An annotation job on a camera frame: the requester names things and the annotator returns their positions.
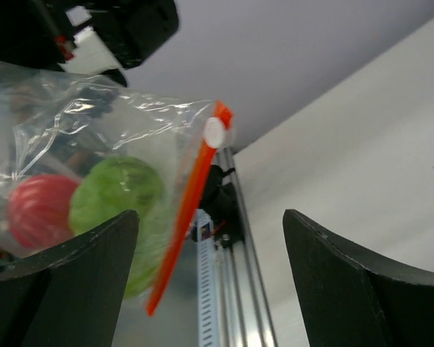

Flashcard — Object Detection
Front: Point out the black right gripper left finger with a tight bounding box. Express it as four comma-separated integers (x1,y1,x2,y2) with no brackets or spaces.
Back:
0,210,139,346

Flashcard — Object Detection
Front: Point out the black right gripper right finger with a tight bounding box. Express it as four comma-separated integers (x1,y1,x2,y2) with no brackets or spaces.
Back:
283,210,434,346

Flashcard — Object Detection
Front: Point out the red fake tomato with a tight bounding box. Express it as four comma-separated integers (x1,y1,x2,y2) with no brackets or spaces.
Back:
7,173,79,250

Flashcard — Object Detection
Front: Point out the green fake lime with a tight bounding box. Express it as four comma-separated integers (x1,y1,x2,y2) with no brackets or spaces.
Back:
69,156,169,299

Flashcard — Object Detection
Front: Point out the clear zip top bag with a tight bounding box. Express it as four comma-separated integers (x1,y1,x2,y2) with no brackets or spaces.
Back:
0,61,233,314

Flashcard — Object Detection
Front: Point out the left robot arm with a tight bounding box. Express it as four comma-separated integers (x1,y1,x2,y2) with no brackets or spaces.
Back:
0,1,179,86

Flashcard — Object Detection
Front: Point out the aluminium mounting rail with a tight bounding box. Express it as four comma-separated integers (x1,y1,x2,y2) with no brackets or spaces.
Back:
215,144,279,347

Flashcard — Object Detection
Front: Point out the white slotted cable duct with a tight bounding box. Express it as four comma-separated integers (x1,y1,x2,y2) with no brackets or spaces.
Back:
195,210,220,347

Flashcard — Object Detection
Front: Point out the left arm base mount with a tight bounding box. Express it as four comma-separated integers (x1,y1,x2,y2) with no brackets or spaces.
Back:
199,164,244,249

